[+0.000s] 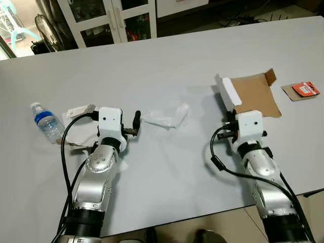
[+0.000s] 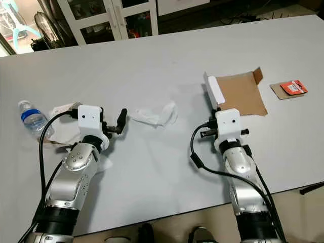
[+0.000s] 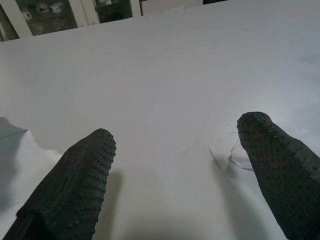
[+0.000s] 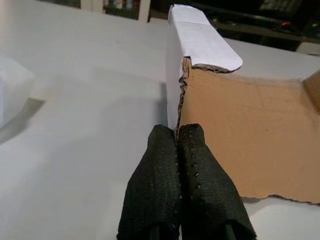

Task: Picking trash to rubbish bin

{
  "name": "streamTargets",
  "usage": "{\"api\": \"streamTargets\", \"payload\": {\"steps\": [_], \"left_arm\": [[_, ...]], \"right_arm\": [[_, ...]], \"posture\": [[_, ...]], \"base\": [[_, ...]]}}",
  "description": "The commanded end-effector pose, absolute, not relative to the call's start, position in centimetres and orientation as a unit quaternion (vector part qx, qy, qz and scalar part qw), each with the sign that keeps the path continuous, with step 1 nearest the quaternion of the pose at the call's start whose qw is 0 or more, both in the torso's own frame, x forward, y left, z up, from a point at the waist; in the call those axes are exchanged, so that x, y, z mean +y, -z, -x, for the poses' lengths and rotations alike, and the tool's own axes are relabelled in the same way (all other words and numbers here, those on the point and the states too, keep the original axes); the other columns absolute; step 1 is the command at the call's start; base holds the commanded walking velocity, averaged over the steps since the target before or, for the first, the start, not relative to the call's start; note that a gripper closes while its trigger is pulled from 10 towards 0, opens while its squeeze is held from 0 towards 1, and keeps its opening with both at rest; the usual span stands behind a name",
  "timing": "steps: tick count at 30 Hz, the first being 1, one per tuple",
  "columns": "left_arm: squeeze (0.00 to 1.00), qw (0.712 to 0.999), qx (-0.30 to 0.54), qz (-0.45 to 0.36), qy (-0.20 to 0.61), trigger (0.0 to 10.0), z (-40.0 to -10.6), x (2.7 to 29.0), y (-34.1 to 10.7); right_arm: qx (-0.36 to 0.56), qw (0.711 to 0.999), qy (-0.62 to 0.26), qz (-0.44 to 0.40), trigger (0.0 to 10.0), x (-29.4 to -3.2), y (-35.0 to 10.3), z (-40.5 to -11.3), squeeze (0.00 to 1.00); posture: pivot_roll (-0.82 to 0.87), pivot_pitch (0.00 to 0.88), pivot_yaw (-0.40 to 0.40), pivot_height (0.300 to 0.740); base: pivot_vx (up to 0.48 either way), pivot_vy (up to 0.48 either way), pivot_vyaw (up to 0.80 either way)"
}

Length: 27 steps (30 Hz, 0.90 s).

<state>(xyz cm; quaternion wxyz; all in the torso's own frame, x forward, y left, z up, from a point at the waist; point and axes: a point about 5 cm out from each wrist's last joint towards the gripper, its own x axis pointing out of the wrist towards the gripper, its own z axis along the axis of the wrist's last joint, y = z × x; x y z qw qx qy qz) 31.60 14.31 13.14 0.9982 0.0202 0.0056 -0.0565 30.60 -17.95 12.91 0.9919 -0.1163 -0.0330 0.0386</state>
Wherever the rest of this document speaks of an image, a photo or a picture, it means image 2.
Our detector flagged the brown cardboard box piece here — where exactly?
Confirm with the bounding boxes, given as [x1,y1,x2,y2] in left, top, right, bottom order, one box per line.
[203,66,268,117]

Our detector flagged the crumpled white tissue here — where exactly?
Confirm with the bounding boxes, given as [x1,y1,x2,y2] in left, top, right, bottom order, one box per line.
[128,101,178,128]

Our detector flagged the clear bottle with blue label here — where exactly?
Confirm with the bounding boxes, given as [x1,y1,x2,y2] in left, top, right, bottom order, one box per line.
[18,100,55,141]

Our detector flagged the orange packet on brown card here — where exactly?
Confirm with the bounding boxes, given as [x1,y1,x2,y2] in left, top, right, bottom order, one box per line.
[269,79,309,101]

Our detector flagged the white glass door cabinet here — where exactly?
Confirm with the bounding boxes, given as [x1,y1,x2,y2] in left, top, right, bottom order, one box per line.
[56,0,159,45]

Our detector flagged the robot right leg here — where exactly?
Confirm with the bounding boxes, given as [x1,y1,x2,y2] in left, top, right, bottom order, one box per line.
[186,226,214,243]

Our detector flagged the black floor fan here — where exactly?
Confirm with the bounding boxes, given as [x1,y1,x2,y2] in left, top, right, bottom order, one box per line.
[31,11,66,51]

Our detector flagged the teal and white rack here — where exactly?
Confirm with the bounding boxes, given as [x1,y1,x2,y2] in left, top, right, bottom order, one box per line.
[0,0,42,56]

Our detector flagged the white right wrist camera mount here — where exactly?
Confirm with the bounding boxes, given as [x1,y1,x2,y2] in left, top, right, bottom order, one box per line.
[213,108,247,152]

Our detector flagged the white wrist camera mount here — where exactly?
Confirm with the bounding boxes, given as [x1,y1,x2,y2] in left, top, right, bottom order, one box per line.
[213,108,247,152]
[78,105,108,150]

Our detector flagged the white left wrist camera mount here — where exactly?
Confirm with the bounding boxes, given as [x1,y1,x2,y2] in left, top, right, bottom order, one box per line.
[78,105,108,150]

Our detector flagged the black table frame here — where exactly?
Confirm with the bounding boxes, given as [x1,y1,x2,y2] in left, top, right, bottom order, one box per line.
[299,182,324,196]

